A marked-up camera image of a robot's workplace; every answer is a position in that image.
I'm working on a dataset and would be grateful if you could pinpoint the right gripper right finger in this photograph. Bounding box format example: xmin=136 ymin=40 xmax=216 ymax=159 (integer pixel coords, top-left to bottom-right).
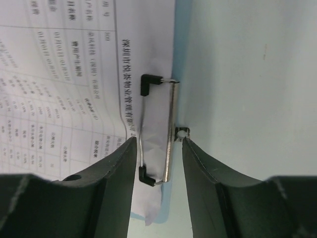
xmin=182 ymin=138 xmax=317 ymax=238

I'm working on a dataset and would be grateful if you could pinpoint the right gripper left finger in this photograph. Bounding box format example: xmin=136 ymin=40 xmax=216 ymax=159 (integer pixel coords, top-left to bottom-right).
xmin=0 ymin=137 xmax=137 ymax=238

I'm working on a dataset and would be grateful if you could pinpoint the metal clipboard clip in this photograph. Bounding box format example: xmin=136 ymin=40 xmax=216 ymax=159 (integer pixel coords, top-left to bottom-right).
xmin=139 ymin=74 xmax=190 ymax=187

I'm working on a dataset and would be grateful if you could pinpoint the printed paper sheet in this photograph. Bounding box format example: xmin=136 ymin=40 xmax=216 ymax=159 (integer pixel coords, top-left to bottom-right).
xmin=0 ymin=0 xmax=180 ymax=228

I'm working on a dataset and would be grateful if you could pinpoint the light blue clipboard folder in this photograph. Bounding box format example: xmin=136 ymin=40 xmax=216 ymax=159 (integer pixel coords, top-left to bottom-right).
xmin=127 ymin=0 xmax=194 ymax=238

